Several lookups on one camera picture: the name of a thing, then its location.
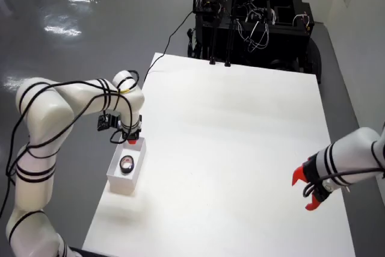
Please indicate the black tape roll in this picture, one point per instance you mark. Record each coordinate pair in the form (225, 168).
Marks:
(121, 166)

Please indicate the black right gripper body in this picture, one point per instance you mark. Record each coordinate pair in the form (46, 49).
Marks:
(311, 172)

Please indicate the black stand pole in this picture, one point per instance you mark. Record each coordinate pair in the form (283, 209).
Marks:
(213, 43)
(230, 43)

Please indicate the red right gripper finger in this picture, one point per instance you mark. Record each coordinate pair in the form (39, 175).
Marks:
(298, 174)
(313, 205)

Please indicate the black equipment cart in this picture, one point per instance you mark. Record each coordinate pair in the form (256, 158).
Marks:
(270, 37)

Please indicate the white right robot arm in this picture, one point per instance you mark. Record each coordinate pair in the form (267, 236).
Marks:
(352, 154)

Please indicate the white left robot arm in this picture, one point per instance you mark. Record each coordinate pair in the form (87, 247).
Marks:
(45, 118)

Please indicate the white rectangular bin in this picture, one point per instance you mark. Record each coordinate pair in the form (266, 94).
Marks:
(120, 184)

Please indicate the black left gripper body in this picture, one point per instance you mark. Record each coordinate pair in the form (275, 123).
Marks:
(131, 134)

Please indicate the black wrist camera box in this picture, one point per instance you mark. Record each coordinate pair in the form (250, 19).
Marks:
(103, 122)

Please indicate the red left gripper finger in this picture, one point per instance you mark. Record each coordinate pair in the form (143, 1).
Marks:
(132, 141)

